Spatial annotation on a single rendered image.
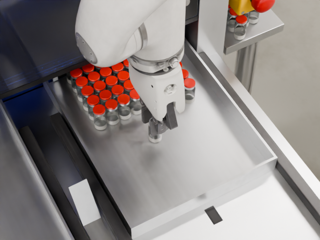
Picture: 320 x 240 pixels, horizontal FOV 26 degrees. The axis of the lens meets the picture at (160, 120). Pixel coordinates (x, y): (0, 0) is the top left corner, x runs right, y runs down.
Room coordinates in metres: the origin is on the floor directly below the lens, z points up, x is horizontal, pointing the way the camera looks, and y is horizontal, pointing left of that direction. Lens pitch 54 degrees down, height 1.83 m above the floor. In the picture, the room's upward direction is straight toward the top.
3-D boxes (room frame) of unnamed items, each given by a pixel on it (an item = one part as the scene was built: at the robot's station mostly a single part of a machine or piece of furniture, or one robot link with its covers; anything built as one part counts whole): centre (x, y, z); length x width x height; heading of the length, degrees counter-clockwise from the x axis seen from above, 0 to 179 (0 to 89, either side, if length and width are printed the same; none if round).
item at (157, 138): (0.66, 0.01, 0.90); 0.02 x 0.02 x 0.04
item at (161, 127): (0.63, 0.00, 0.95); 0.03 x 0.03 x 0.07; 29
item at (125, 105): (0.72, 0.03, 0.90); 0.18 x 0.02 x 0.05; 119
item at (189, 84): (0.74, -0.05, 0.90); 0.02 x 0.02 x 0.05
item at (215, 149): (0.68, 0.01, 0.90); 0.34 x 0.26 x 0.04; 29
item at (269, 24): (0.95, -0.15, 0.87); 0.14 x 0.13 x 0.02; 29
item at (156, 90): (0.66, 0.01, 1.05); 0.10 x 0.07 x 0.11; 29
